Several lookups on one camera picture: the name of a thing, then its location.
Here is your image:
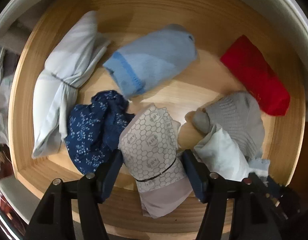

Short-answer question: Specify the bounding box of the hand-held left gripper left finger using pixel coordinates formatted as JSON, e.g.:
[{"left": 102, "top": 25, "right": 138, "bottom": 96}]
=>
[{"left": 24, "top": 149, "right": 124, "bottom": 240}]

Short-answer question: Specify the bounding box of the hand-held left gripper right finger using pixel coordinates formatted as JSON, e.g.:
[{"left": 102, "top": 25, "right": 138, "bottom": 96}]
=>
[{"left": 182, "top": 149, "right": 284, "bottom": 240}]

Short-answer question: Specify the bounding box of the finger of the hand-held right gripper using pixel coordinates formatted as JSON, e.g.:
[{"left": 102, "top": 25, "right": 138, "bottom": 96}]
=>
[{"left": 251, "top": 172, "right": 303, "bottom": 222}]

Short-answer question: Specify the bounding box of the white pale blue underwear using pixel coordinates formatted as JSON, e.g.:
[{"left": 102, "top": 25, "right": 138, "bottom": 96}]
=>
[{"left": 193, "top": 127, "right": 270, "bottom": 182}]

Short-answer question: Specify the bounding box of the grey hexagon print underwear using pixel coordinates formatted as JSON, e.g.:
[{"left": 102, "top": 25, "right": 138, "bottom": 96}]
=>
[{"left": 118, "top": 104, "right": 194, "bottom": 218}]

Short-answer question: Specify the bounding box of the navy floral underwear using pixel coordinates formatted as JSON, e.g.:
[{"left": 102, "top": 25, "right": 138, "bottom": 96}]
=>
[{"left": 65, "top": 90, "right": 136, "bottom": 175}]

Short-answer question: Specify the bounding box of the grey knitted sock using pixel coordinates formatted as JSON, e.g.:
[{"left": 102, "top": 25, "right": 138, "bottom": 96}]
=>
[{"left": 192, "top": 91, "right": 265, "bottom": 159}]

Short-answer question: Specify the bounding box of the light blue sock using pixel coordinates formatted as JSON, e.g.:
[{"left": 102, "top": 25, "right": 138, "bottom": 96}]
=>
[{"left": 103, "top": 24, "right": 198, "bottom": 99}]

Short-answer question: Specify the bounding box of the red knitted sock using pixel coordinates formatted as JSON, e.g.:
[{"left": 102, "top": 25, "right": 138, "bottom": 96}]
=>
[{"left": 219, "top": 34, "right": 291, "bottom": 117}]

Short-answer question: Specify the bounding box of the wooden drawer with grey front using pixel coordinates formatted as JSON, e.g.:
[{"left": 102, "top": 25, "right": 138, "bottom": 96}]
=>
[{"left": 8, "top": 0, "right": 307, "bottom": 236}]

